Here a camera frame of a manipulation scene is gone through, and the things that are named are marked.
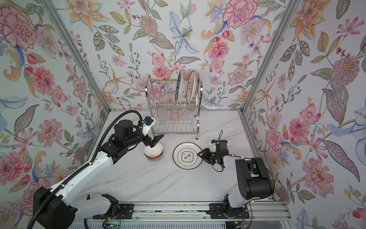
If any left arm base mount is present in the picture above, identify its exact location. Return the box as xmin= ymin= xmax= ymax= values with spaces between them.
xmin=92 ymin=194 xmax=134 ymax=219

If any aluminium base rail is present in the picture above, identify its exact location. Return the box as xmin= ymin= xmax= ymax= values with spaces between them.
xmin=111 ymin=200 xmax=291 ymax=222

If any orange patterned plate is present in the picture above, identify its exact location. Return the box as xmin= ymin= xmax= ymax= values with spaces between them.
xmin=186 ymin=70 xmax=196 ymax=104

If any white plate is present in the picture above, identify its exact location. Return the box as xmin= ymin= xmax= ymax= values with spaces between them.
xmin=173 ymin=142 xmax=203 ymax=170

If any red floral patterned bowl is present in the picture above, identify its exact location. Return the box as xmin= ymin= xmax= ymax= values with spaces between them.
xmin=146 ymin=155 xmax=161 ymax=161

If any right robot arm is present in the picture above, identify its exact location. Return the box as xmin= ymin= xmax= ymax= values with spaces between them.
xmin=198 ymin=140 xmax=275 ymax=217

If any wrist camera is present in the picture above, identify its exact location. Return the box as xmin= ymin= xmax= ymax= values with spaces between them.
xmin=209 ymin=140 xmax=217 ymax=153
xmin=142 ymin=116 xmax=156 ymax=136

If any dark-rimmed lettered plate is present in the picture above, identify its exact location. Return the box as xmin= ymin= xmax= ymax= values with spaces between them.
xmin=175 ymin=71 xmax=184 ymax=105

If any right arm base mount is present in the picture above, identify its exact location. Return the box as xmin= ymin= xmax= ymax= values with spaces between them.
xmin=206 ymin=194 xmax=250 ymax=219

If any clear glass left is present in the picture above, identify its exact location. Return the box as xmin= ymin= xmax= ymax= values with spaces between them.
xmin=157 ymin=108 xmax=169 ymax=121

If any pink tinted glass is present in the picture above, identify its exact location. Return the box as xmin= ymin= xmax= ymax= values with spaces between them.
xmin=170 ymin=109 xmax=180 ymax=122

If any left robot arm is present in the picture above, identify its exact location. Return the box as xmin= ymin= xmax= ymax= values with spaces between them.
xmin=27 ymin=116 xmax=163 ymax=229

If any chrome two-tier dish rack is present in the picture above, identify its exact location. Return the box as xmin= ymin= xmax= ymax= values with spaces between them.
xmin=145 ymin=73 xmax=203 ymax=139

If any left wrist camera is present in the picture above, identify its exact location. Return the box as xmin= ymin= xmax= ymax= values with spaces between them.
xmin=142 ymin=116 xmax=156 ymax=136

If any clear glass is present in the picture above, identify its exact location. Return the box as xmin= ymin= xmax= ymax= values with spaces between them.
xmin=180 ymin=108 xmax=191 ymax=121
xmin=157 ymin=108 xmax=169 ymax=121

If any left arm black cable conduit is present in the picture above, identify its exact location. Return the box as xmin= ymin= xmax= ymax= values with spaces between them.
xmin=27 ymin=110 xmax=144 ymax=229

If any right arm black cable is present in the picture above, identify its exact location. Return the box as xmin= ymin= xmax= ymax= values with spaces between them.
xmin=210 ymin=130 xmax=276 ymax=229

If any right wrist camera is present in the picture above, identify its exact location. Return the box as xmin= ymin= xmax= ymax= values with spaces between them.
xmin=209 ymin=140 xmax=217 ymax=153

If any clear glass right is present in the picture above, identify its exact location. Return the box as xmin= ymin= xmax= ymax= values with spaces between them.
xmin=180 ymin=108 xmax=191 ymax=121

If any orange bowl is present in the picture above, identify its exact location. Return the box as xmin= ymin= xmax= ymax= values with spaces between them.
xmin=144 ymin=143 xmax=164 ymax=157

